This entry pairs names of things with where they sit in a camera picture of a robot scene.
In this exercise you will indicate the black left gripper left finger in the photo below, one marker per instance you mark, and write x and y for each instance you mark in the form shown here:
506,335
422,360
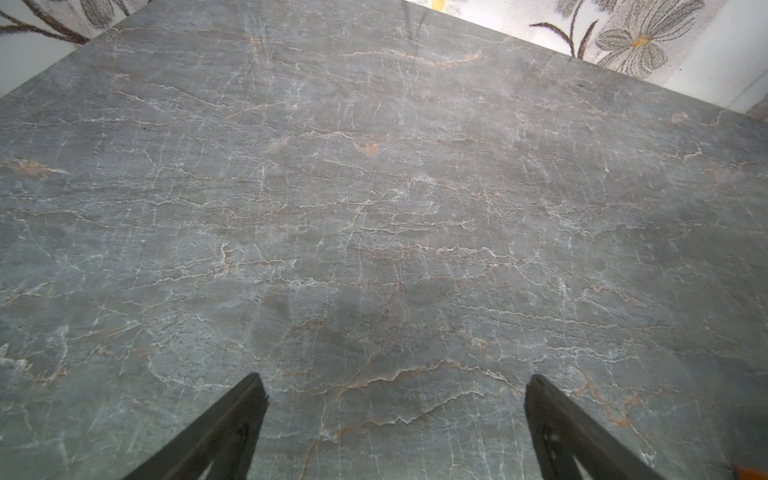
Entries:
219,444

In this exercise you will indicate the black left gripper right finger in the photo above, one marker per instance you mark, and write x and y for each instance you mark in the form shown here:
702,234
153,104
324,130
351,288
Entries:
567,440

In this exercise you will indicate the orange small lego brick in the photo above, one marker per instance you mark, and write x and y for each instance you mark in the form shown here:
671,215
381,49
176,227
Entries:
744,473

